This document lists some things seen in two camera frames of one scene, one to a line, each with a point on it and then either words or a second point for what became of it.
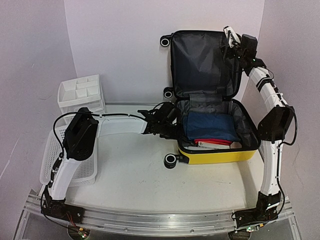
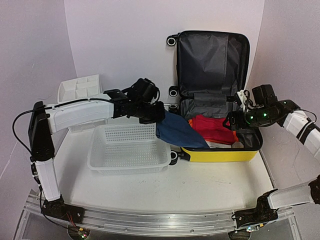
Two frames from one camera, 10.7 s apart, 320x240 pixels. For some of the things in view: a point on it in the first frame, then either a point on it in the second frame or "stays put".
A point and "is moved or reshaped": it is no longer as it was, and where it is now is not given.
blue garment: (210, 125) is moved or reshaped
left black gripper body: (169, 134) → (148, 115)
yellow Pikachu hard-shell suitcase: (206, 76) stays put
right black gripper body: (238, 52) → (260, 118)
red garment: (213, 141) → (213, 129)
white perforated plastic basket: (85, 172) → (127, 149)
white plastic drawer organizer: (83, 92) stays put
